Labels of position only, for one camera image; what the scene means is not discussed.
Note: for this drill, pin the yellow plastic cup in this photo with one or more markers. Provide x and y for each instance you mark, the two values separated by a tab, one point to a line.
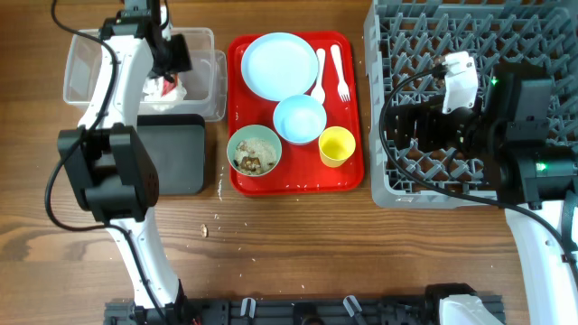
336	145

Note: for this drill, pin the rice and food scraps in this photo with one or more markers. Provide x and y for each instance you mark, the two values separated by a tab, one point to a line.
254	157

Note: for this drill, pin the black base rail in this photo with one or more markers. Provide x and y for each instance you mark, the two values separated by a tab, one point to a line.
382	311

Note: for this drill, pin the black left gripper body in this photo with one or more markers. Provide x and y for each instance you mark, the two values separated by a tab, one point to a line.
175	58

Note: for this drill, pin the clear plastic waste bin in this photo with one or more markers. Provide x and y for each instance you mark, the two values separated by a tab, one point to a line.
205	83

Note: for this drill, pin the white plastic fork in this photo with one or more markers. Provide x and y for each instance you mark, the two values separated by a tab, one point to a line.
343	87

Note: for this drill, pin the red plastic tray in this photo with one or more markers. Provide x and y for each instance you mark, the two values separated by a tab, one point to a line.
300	169

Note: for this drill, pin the white plastic spoon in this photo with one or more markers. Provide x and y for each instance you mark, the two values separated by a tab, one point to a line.
318	92

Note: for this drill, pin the white napkin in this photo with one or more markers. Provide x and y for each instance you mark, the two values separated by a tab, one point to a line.
153	94

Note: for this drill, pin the black food waste tray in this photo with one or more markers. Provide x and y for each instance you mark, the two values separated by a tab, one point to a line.
177	147

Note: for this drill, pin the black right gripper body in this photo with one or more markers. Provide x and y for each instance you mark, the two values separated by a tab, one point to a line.
458	131

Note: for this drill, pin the green bowl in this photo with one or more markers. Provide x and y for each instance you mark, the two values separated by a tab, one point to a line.
251	131

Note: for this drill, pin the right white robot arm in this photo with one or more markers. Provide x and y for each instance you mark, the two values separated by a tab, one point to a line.
535	182

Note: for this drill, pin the red snack wrapper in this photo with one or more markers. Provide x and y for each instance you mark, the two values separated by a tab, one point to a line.
169	85

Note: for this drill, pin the grey dishwasher rack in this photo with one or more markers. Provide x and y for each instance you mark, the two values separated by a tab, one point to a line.
406	37

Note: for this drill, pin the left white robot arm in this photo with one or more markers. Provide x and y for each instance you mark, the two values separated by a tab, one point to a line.
110	172

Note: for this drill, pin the light blue bowl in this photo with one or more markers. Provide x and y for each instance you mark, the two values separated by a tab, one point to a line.
299	119

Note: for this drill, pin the light blue plate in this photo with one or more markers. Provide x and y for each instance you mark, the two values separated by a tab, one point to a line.
279	65

